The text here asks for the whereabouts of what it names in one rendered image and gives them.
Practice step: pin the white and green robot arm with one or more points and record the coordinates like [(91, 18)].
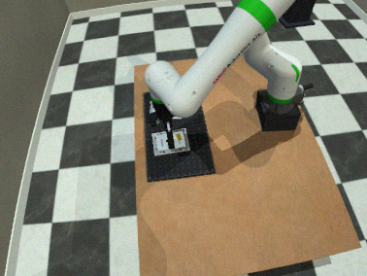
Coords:
[(182, 96)]

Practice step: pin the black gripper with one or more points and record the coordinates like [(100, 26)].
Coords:
[(167, 120)]

